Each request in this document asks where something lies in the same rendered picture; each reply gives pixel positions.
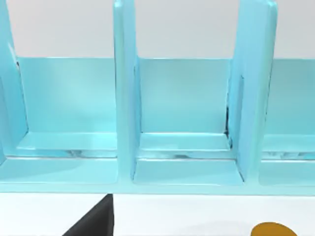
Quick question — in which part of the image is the orange-brown round object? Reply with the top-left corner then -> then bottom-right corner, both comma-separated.
251,222 -> 298,236

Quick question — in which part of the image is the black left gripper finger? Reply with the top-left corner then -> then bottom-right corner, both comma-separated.
62,193 -> 116,236

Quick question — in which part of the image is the light blue rack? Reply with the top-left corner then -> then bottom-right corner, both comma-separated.
0,0 -> 315,197

